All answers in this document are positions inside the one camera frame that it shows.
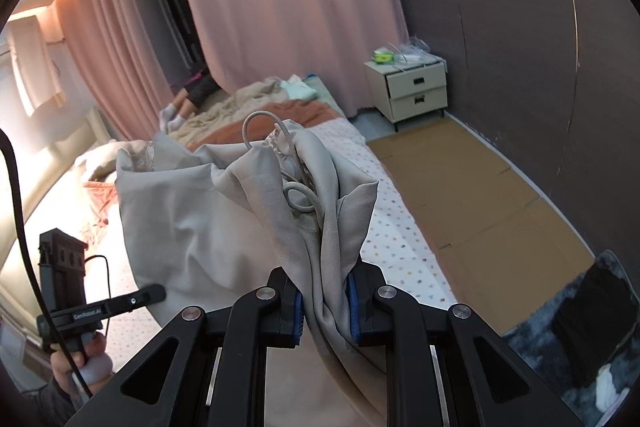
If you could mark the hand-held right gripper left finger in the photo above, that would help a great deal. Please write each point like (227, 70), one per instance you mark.
(299, 322)

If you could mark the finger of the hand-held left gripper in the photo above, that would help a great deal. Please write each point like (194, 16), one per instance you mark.
(137, 298)

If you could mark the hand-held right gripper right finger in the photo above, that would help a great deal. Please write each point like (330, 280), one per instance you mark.
(353, 307)

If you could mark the light grey zip jacket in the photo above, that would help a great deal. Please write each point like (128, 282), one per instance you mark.
(225, 217)

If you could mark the person's left hand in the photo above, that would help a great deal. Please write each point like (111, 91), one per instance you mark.
(92, 367)

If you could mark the white dotted bed sheet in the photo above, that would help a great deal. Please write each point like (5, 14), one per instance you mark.
(400, 257)

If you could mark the brown cardboard floor sheet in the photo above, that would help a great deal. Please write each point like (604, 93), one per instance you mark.
(475, 207)

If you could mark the grey fluffy rug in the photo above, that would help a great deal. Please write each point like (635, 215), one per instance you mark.
(535, 342)

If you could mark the rust brown blanket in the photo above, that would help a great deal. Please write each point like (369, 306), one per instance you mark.
(300, 112)

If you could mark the white hanging towel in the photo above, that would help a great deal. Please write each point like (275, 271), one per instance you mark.
(35, 67)

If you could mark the cream two-drawer nightstand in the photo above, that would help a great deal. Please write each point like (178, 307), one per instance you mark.
(415, 92)

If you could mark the mint green cloth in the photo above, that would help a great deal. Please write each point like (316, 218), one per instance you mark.
(300, 88)

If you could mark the black cloth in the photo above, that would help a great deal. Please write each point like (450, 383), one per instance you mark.
(590, 322)

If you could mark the small green object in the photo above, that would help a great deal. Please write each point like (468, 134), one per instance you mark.
(382, 56)

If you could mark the clear plastic bag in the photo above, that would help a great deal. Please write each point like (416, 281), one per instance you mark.
(415, 52)

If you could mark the dark glass door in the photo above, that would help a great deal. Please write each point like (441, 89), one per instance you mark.
(175, 7)

